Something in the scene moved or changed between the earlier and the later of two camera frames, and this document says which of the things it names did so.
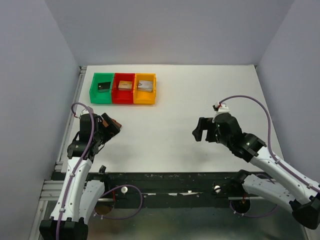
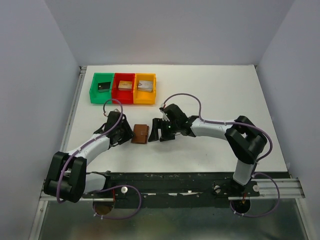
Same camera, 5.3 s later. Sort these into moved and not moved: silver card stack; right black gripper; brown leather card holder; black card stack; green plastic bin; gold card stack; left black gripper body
Moved: left black gripper body; right black gripper; brown leather card holder
Not moved: black card stack; silver card stack; gold card stack; green plastic bin
